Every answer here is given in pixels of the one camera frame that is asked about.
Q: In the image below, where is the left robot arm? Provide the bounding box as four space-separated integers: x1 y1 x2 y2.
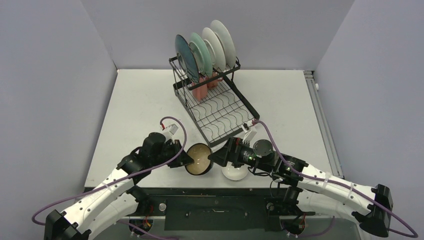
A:
43 132 193 240

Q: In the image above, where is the light green flower plate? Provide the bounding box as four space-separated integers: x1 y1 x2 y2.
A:
188 32 213 78

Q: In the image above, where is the white bowl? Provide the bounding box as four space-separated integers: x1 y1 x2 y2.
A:
221 164 249 181

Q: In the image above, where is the small orange mug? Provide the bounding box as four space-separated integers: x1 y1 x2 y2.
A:
204 72 223 89

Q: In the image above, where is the black wire dish rack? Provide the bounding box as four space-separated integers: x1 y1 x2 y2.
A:
168 56 260 148

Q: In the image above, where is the large pink mug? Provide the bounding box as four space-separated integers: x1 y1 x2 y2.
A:
191 84 208 102

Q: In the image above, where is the aluminium rail right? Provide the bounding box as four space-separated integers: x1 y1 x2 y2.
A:
303 70 345 179

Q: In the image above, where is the white plate blue rim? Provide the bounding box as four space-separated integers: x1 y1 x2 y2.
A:
202 27 226 72

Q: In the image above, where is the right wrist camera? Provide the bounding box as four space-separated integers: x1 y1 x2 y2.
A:
241 121 257 144

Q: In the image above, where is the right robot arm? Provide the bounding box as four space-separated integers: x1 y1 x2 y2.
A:
208 137 393 238

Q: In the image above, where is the dark blue plate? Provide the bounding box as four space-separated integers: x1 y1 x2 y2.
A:
174 34 199 83

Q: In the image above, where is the brown black bowl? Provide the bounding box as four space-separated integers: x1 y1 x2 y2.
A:
185 143 213 176

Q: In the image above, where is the red teal plate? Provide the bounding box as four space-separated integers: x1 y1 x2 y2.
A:
210 19 237 69

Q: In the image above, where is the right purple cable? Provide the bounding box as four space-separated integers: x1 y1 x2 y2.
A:
251 119 419 239

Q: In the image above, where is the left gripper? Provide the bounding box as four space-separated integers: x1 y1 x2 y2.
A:
150 139 194 168

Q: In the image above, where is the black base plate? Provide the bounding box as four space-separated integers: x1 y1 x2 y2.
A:
128 187 314 232

